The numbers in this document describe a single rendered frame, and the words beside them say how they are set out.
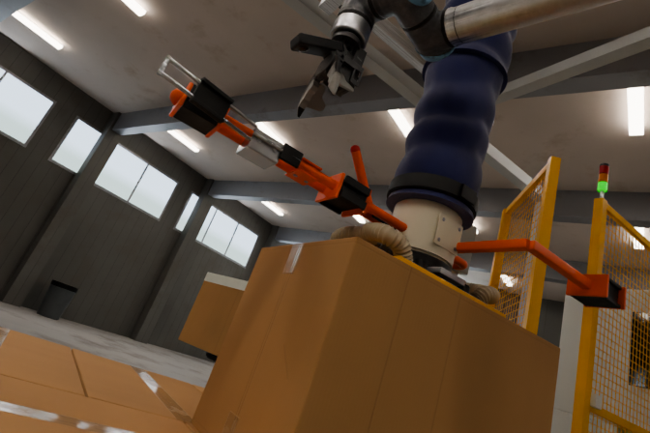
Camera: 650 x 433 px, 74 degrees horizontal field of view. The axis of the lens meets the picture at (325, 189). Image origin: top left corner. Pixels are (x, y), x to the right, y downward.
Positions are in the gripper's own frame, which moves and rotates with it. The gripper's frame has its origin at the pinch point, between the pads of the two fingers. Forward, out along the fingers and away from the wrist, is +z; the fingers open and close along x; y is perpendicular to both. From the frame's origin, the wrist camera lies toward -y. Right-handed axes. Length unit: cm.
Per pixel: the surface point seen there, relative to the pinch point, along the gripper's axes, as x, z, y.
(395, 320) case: -17.8, 37.8, 22.2
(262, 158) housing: -0.9, 16.8, -5.4
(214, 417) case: 11, 64, 10
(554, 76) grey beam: 89, -200, 202
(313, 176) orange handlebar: -1.3, 14.8, 5.9
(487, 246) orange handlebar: -15.0, 14.5, 44.0
